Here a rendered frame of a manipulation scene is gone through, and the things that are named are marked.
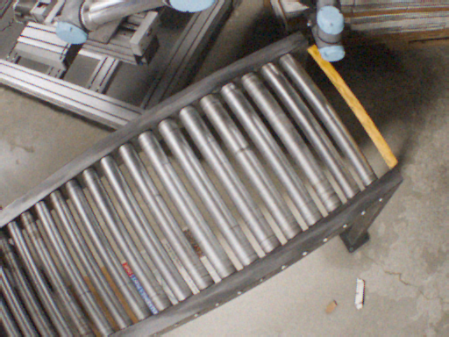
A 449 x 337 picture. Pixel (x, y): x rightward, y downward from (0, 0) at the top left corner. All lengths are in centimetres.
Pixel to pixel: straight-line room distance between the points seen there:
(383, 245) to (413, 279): 23
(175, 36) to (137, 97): 31
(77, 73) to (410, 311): 178
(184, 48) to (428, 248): 134
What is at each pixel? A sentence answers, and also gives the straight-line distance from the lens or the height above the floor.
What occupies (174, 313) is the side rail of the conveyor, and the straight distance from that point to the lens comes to 154.
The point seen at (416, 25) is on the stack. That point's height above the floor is 24.
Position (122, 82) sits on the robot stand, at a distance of 242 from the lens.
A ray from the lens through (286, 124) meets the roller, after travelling 164.
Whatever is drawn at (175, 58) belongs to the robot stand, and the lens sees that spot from 240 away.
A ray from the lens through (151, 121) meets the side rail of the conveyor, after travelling 167.
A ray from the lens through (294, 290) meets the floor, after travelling 233.
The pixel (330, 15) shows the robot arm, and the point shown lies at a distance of 155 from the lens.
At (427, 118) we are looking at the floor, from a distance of 264.
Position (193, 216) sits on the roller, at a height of 80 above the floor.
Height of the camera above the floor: 232
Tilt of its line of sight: 72 degrees down
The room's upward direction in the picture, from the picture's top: 12 degrees counter-clockwise
